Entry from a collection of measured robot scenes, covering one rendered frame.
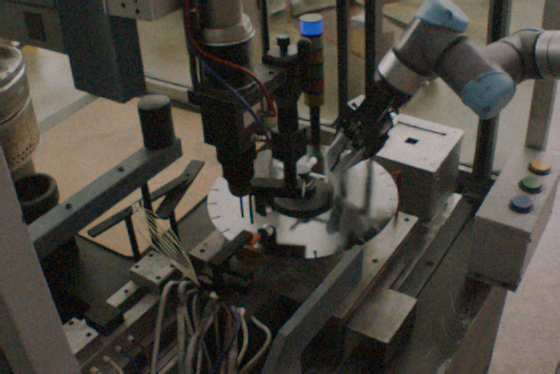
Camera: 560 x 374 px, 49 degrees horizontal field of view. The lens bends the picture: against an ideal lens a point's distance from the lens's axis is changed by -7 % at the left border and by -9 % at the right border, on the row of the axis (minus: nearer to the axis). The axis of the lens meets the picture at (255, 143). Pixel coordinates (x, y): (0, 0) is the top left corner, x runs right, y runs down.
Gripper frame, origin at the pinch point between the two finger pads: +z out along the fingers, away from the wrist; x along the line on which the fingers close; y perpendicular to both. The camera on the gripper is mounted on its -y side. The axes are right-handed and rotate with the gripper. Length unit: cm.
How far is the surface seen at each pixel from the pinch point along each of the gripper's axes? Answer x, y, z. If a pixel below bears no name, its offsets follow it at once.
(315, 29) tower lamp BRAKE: -21.6, -16.7, -10.0
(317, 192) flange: 1.0, 5.3, 3.5
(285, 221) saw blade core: 0.8, 12.9, 6.9
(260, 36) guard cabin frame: -40, -40, 10
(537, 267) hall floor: 68, -122, 47
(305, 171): -2.5, 6.9, 1.0
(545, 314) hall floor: 77, -100, 48
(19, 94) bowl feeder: -61, 14, 31
